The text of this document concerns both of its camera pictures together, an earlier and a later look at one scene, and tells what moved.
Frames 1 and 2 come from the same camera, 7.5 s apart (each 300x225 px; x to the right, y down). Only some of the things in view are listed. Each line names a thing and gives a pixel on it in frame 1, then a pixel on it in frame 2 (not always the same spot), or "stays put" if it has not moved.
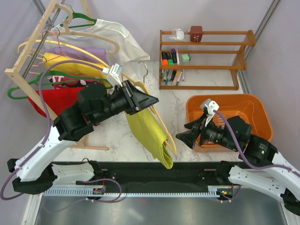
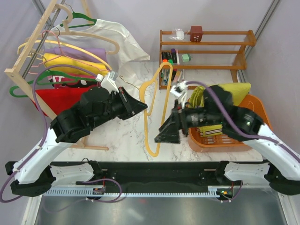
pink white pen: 177,57 stays put
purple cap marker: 174,55 stays put
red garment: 56,100 stays put
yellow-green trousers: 150,133 → 196,95
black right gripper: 189,137 → 169,132
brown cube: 196,34 stays put
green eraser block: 186,57 stays put
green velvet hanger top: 77,15 stays put
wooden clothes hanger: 126,77 → 147,93
